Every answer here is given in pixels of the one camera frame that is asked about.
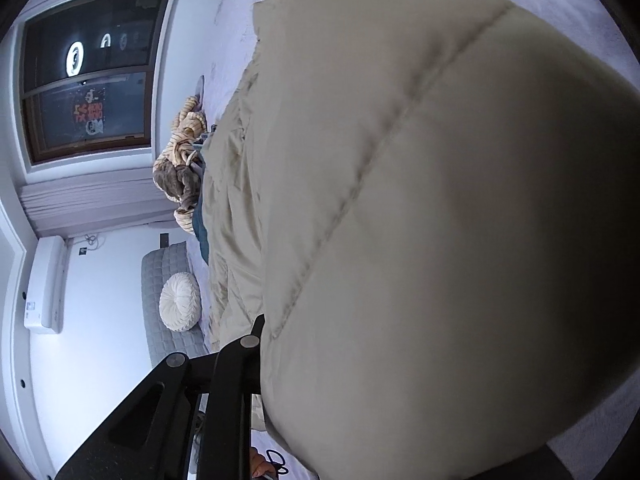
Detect beige puffer jacket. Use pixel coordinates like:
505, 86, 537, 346
199, 0, 640, 480

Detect brown and striped clothes pile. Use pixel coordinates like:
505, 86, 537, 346
152, 96, 207, 234

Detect person's right hand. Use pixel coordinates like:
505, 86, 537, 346
250, 448, 278, 479

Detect grey quilted headboard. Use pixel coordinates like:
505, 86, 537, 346
141, 242, 207, 366

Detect round white pleated cushion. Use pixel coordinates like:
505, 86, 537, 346
158, 272, 202, 333

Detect white air conditioner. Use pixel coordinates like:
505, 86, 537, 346
24, 235, 66, 334

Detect folded blue jeans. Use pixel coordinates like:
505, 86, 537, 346
192, 198, 209, 263

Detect grey curtain left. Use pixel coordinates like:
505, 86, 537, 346
17, 168, 176, 238

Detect dark framed window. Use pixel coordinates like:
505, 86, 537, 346
21, 0, 168, 165

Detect lavender plush bed blanket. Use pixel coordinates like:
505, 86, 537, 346
196, 0, 640, 480

